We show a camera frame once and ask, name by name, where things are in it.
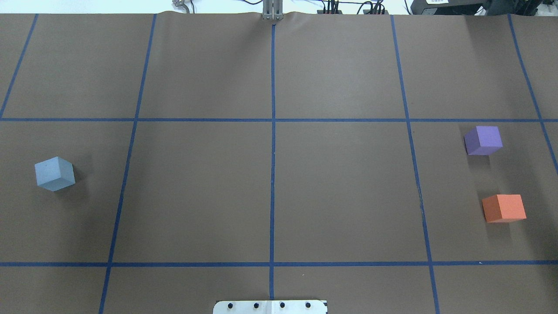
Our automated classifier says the light blue foam block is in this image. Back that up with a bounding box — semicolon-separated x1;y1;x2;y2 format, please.
34;157;76;191

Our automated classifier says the aluminium frame post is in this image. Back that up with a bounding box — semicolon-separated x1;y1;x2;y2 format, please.
262;0;284;21

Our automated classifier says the purple foam block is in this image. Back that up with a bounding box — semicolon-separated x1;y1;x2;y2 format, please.
464;126;504;156

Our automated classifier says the orange foam block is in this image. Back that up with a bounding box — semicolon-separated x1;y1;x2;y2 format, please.
481;194;527;223

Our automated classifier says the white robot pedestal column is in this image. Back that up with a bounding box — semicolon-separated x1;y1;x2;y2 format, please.
213;300;328;314

